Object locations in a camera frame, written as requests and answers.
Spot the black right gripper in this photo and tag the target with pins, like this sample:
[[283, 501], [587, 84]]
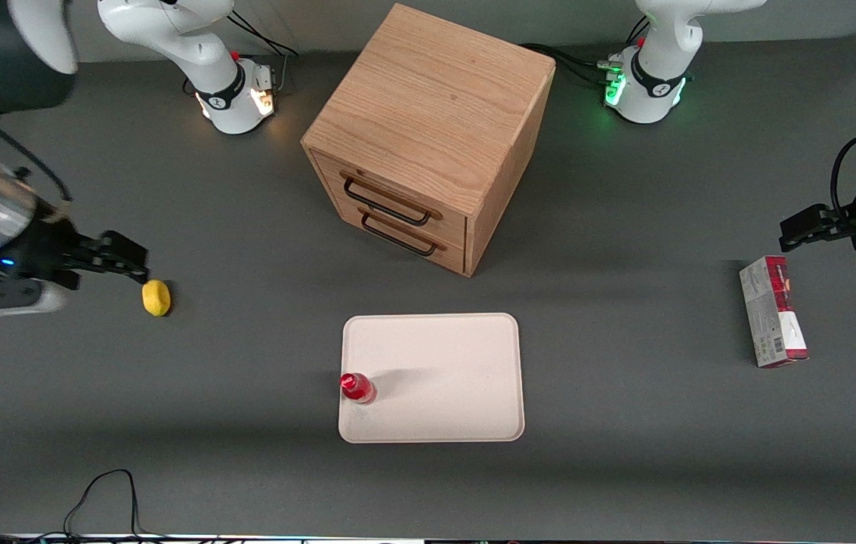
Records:
[[48, 245]]

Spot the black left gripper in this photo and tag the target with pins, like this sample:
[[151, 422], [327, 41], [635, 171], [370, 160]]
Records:
[[853, 220]]

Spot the red coke bottle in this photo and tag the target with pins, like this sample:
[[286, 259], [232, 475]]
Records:
[[357, 388]]

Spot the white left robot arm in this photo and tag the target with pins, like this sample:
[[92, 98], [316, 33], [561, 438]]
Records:
[[658, 72]]

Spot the beige plastic tray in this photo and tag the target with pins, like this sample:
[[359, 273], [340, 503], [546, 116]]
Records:
[[443, 378]]

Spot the yellow lemon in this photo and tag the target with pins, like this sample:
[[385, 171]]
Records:
[[156, 298]]

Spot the grey and red carton box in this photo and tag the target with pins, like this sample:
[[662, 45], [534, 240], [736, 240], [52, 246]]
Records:
[[771, 313]]

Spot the wooden drawer front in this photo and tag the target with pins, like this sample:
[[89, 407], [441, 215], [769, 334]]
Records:
[[416, 253], [405, 189]]

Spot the grey table mat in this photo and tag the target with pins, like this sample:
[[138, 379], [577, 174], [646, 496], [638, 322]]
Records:
[[624, 468]]

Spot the wooden drawer cabinet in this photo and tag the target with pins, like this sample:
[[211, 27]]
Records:
[[428, 113]]

